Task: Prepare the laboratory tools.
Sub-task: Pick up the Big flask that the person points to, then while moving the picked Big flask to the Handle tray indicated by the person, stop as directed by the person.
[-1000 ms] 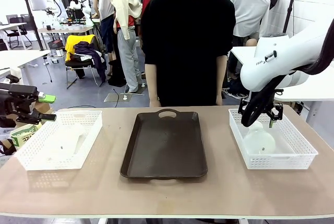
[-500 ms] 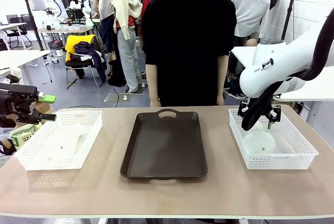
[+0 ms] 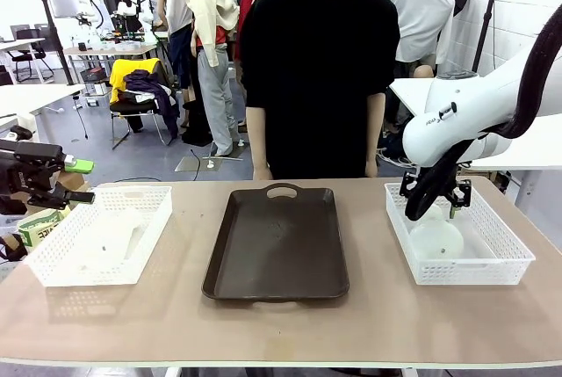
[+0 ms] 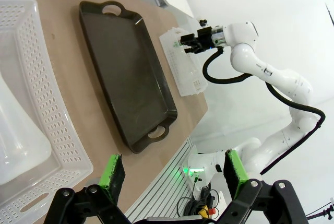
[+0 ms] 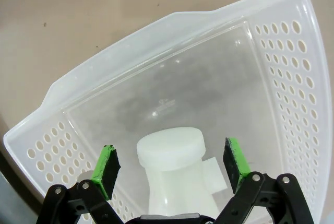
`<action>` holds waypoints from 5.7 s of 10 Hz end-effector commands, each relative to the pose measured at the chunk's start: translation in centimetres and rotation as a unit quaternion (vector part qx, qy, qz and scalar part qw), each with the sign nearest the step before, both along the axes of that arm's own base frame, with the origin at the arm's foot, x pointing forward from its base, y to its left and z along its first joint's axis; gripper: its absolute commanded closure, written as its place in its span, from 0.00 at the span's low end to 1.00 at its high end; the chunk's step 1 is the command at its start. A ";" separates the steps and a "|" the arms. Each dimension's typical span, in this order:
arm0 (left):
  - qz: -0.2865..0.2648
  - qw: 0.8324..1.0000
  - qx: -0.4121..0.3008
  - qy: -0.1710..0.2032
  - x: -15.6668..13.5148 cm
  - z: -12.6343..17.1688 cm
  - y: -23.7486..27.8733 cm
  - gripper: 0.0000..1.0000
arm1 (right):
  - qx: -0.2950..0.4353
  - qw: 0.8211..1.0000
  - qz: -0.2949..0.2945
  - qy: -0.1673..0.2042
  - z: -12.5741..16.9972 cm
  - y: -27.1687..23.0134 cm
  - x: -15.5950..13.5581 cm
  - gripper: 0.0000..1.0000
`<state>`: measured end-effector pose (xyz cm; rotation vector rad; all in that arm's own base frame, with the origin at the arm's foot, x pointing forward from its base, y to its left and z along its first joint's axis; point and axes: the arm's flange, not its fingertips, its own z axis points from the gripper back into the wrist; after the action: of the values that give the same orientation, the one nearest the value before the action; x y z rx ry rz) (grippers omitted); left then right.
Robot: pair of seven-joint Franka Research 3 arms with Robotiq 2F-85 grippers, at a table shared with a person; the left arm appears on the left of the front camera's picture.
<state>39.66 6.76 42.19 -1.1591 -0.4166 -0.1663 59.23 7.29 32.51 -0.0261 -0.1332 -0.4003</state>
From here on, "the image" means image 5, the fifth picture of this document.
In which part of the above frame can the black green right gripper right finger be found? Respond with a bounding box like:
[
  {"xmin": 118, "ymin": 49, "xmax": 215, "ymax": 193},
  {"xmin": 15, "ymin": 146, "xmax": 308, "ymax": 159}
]
[{"xmin": 216, "ymin": 137, "xmax": 311, "ymax": 224}]

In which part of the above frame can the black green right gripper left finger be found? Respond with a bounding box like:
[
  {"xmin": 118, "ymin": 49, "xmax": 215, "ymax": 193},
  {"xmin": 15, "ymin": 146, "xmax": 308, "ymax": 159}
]
[{"xmin": 44, "ymin": 144, "xmax": 123, "ymax": 224}]

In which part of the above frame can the translucent white conical flask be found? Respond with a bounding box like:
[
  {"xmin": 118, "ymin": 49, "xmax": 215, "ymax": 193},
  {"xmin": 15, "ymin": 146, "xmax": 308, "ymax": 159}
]
[{"xmin": 136, "ymin": 126, "xmax": 219, "ymax": 216}]

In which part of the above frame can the white rectangular sticker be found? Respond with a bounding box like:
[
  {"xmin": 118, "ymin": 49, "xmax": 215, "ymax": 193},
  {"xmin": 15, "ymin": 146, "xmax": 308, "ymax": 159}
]
[{"xmin": 203, "ymin": 157, "xmax": 227, "ymax": 191}]

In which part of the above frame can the white perforated basket with sticker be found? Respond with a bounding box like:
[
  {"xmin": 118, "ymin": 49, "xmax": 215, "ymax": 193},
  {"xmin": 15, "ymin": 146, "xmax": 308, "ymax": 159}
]
[{"xmin": 3, "ymin": 0, "xmax": 330, "ymax": 224}]

